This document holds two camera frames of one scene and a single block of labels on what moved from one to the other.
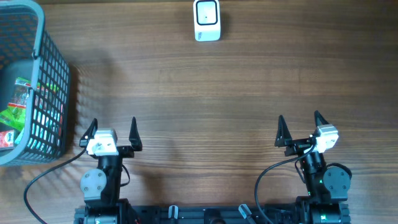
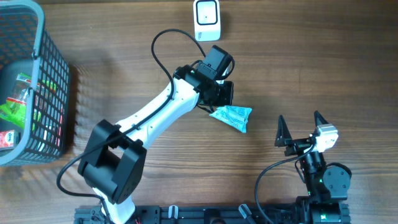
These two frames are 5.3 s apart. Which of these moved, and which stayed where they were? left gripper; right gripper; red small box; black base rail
Moved: left gripper
Stayed: black base rail; red small box; right gripper
